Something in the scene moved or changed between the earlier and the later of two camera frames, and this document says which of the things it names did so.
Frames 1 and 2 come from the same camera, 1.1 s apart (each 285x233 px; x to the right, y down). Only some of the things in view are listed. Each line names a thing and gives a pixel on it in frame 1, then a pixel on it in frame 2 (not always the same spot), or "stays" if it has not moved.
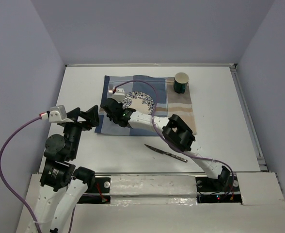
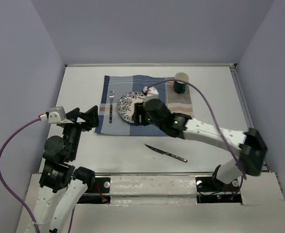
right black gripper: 119,104 -> 139,109
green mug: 181,81 stays
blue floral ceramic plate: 139,101 stays
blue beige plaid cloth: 167,102 stays
